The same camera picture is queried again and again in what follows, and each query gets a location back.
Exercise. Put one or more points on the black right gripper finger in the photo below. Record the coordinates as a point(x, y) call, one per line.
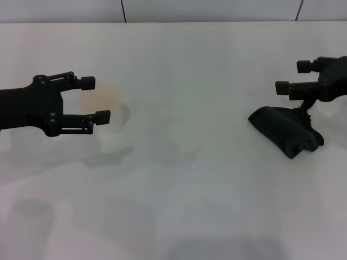
point(301, 90)
point(306, 66)

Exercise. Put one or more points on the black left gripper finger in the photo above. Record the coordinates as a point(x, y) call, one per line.
point(103, 117)
point(88, 83)

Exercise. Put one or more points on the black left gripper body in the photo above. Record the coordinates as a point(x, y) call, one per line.
point(29, 108)

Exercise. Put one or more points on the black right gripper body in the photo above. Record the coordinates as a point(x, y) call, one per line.
point(333, 78)

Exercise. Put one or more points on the white translucent plastic cup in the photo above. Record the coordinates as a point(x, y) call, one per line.
point(108, 97)

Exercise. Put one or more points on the dark blue cloth rag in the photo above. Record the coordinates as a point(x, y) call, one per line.
point(284, 130)

